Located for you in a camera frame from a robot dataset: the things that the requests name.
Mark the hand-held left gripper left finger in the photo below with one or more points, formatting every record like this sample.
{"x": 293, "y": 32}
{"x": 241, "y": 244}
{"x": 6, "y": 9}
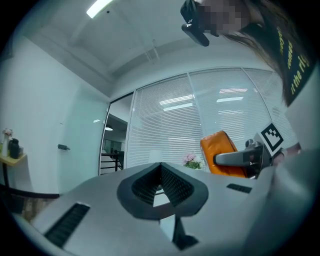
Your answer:
{"x": 105, "y": 220}

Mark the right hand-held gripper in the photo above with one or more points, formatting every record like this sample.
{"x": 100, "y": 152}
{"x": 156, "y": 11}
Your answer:
{"x": 271, "y": 140}

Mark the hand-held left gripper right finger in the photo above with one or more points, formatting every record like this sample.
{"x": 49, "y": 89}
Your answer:
{"x": 225, "y": 215}

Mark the orange packet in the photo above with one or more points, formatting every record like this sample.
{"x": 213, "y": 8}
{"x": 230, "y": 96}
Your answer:
{"x": 217, "y": 145}

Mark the person's right forearm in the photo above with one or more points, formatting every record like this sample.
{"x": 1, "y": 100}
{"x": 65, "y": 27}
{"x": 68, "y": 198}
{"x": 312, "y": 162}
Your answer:
{"x": 278, "y": 157}

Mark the pink flower bouquet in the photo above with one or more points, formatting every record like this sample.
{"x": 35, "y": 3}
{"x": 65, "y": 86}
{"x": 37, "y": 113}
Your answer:
{"x": 192, "y": 161}

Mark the black stair railing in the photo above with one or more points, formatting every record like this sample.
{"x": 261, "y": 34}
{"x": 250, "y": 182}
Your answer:
{"x": 110, "y": 162}

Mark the white window blinds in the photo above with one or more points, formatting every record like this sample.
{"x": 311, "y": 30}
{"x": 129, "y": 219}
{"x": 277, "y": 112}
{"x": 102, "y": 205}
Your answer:
{"x": 175, "y": 120}

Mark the round pendant lamp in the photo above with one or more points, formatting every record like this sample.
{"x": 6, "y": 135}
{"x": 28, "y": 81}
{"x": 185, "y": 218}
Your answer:
{"x": 108, "y": 128}

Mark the frosted glass door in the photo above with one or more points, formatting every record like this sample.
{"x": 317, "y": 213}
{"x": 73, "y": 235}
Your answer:
{"x": 82, "y": 125}

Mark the small yellow side table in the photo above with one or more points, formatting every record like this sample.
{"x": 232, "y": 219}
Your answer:
{"x": 13, "y": 160}

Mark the person's dark printed shirt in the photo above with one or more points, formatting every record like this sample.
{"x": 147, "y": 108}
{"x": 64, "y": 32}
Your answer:
{"x": 295, "y": 62}

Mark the black thermos jug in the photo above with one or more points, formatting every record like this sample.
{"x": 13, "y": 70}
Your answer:
{"x": 14, "y": 148}

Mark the tall white vase pale flowers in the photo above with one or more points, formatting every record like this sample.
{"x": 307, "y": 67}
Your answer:
{"x": 5, "y": 145}

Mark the white ceiling sprinkler pipe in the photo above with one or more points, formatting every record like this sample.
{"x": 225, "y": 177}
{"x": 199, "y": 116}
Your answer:
{"x": 152, "y": 52}

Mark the person's head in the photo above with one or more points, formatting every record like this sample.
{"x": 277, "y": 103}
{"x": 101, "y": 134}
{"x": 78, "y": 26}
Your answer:
{"x": 225, "y": 15}

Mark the long ceiling light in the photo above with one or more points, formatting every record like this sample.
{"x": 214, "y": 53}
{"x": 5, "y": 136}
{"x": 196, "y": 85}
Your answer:
{"x": 97, "y": 7}

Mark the black head-mounted camera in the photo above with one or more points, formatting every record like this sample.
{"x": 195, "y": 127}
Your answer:
{"x": 195, "y": 32}

